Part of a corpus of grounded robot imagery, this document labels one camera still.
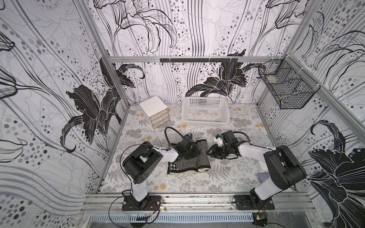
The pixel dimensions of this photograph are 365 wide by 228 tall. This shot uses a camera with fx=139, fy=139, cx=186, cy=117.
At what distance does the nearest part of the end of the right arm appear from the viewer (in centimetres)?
71

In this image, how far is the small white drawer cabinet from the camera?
0.98 m

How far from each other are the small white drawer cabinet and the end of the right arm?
42 cm
